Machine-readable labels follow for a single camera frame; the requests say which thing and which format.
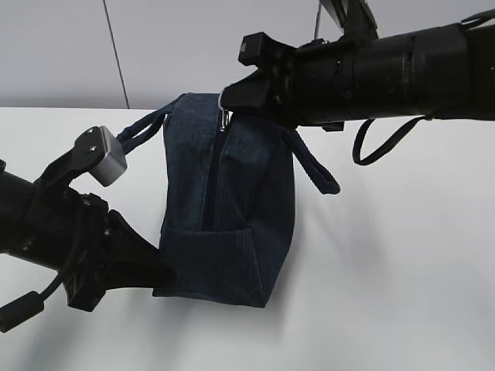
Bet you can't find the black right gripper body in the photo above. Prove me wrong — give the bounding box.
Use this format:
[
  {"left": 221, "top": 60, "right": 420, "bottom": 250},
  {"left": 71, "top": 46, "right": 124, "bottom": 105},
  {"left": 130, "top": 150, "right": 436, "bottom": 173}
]
[{"left": 246, "top": 24, "right": 472, "bottom": 128}]

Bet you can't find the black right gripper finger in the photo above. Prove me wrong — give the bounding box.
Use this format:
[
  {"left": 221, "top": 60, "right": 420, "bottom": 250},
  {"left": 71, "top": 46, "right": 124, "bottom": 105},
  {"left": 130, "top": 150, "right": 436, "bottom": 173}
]
[{"left": 218, "top": 73, "right": 278, "bottom": 114}]

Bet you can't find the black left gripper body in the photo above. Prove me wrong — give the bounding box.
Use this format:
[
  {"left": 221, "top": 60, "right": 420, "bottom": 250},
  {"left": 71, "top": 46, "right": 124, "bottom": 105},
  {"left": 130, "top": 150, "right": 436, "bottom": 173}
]
[{"left": 1, "top": 162, "right": 108, "bottom": 312}]

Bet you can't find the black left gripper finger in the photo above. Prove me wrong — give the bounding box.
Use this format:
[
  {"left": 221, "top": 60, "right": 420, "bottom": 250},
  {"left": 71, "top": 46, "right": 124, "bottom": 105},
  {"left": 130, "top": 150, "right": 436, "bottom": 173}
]
[{"left": 102, "top": 210, "right": 173, "bottom": 290}]

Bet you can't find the dark navy lunch bag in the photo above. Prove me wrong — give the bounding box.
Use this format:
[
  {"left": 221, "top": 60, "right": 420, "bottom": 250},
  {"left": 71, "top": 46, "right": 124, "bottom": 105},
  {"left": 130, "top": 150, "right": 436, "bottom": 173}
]
[{"left": 117, "top": 93, "right": 340, "bottom": 308}]

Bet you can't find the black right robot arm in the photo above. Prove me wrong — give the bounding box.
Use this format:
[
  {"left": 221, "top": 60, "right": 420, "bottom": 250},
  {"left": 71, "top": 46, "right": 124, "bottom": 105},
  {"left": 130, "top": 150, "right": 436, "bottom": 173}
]
[{"left": 220, "top": 1, "right": 494, "bottom": 131}]

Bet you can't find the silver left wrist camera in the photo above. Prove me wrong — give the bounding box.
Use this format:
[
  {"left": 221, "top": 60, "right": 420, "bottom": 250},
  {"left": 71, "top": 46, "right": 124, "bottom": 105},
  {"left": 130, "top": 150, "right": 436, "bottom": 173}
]
[{"left": 36, "top": 126, "right": 128, "bottom": 194}]

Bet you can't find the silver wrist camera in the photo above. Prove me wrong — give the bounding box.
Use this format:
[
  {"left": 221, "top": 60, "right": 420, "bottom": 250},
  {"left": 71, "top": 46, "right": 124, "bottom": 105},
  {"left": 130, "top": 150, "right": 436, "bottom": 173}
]
[
  {"left": 36, "top": 126, "right": 128, "bottom": 194},
  {"left": 319, "top": 0, "right": 378, "bottom": 41}
]

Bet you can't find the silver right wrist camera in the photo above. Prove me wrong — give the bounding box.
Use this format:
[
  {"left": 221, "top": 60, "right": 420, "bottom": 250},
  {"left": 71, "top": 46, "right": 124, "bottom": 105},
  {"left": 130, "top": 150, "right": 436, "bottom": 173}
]
[{"left": 319, "top": 0, "right": 378, "bottom": 41}]

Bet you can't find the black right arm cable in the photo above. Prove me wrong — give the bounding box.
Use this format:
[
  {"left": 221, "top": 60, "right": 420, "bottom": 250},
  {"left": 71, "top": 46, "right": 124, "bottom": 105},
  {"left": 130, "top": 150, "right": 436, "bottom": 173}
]
[{"left": 351, "top": 114, "right": 434, "bottom": 167}]

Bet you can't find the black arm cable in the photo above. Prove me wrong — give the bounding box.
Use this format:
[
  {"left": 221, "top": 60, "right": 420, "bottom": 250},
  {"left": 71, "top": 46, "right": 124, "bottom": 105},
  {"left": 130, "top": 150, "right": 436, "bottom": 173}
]
[
  {"left": 0, "top": 216, "right": 84, "bottom": 333},
  {"left": 351, "top": 114, "right": 434, "bottom": 167}
]

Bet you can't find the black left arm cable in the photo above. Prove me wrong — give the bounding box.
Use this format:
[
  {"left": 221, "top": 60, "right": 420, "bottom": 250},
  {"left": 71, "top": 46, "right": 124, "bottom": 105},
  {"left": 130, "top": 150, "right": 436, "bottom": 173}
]
[{"left": 0, "top": 216, "right": 84, "bottom": 333}]

